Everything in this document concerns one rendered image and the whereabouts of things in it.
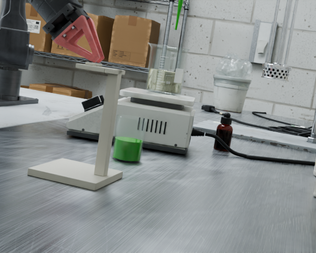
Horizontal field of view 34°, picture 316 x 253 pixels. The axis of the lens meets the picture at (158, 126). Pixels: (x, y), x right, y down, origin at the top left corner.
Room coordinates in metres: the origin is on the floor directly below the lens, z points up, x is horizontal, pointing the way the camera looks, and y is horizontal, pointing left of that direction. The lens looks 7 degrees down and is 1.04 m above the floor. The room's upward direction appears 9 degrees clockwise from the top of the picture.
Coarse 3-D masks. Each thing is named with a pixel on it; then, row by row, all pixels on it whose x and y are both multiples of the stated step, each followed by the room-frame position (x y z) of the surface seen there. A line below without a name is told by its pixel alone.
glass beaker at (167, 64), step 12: (156, 48) 0.84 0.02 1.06; (168, 48) 0.84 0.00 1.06; (180, 48) 0.84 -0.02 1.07; (156, 60) 0.84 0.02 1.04; (168, 60) 0.84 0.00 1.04; (180, 60) 0.84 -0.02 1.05; (156, 72) 0.84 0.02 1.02; (168, 72) 0.84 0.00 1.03; (180, 72) 0.84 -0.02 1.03; (156, 84) 0.84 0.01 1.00; (168, 84) 0.84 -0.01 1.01; (180, 84) 0.85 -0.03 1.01; (168, 96) 0.84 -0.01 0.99; (180, 96) 0.86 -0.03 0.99
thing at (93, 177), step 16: (80, 64) 0.56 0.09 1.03; (96, 64) 0.58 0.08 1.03; (112, 80) 0.56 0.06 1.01; (112, 96) 0.56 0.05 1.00; (112, 112) 0.56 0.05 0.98; (112, 128) 0.57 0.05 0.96; (64, 160) 0.61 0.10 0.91; (96, 160) 0.56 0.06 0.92; (48, 176) 0.54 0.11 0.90; (64, 176) 0.53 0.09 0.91; (80, 176) 0.54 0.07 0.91; (96, 176) 0.55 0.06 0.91; (112, 176) 0.57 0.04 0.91
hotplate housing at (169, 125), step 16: (96, 112) 0.82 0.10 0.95; (128, 112) 0.82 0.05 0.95; (144, 112) 0.82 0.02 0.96; (160, 112) 0.81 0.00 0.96; (176, 112) 0.82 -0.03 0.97; (192, 112) 0.87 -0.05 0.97; (80, 128) 0.82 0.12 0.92; (96, 128) 0.82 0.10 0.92; (160, 128) 0.81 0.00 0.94; (176, 128) 0.81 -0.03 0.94; (192, 128) 0.85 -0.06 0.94; (144, 144) 0.82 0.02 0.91; (160, 144) 0.82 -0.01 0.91; (176, 144) 0.81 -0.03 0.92
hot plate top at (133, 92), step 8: (128, 88) 0.89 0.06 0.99; (136, 88) 0.93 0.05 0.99; (128, 96) 0.82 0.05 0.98; (136, 96) 0.82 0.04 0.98; (144, 96) 0.82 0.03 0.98; (152, 96) 0.82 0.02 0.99; (160, 96) 0.82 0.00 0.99; (184, 96) 0.90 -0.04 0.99; (184, 104) 0.82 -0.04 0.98; (192, 104) 0.82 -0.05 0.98
